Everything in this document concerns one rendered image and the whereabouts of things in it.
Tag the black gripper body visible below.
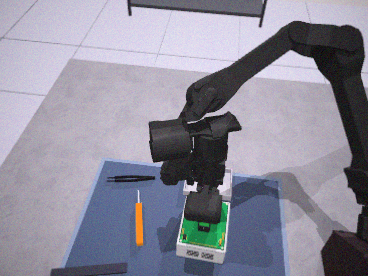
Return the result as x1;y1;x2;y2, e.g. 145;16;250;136
184;145;228;224

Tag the blue work mat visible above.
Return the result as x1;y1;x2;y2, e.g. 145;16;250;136
60;157;290;276

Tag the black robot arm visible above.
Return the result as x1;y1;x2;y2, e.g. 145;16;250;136
148;21;368;244

